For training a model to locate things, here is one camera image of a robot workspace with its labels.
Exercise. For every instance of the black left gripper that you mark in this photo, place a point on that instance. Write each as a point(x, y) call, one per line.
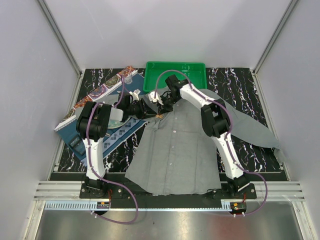
point(144, 108)

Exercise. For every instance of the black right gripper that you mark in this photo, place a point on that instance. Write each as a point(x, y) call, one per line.
point(164, 108)

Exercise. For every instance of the grey button shirt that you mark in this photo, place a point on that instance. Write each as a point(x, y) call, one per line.
point(174, 150)

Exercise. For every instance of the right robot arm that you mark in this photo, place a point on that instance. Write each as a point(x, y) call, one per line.
point(216, 123)

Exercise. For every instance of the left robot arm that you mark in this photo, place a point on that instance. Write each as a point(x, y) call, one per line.
point(92, 125)

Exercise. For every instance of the teal patterned plate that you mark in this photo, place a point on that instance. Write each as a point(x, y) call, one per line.
point(112, 124)

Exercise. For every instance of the clear small glass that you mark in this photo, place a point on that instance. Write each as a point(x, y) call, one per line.
point(128, 78)

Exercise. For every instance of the blue patterned placemat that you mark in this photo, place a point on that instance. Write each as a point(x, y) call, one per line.
point(117, 132)

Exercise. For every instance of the colourful patterned table runner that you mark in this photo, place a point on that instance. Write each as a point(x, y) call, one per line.
point(96, 84)

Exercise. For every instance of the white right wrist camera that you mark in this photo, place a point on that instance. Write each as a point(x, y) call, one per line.
point(155, 98)

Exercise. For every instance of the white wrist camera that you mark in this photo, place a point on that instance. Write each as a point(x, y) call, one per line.
point(135, 94)
point(155, 98)

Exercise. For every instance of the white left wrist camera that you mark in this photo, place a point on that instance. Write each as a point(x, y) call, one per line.
point(135, 94)

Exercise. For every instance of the left frame post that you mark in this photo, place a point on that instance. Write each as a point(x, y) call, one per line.
point(58, 34)

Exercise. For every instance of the frame post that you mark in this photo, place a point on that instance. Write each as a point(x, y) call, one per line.
point(58, 34)
point(276, 34)

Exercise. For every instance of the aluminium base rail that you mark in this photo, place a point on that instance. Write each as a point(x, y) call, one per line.
point(117, 193)

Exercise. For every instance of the right frame post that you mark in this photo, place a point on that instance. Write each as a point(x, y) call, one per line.
point(276, 34)

